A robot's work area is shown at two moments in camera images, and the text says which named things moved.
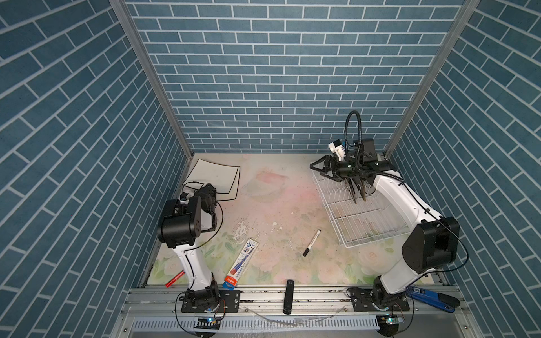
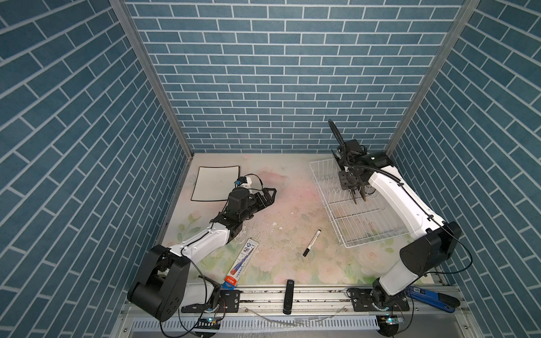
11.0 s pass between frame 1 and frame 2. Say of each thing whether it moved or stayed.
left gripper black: moved
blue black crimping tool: stayed
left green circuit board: stayed
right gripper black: moved
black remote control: stayed
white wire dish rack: stayed
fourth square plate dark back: stayed
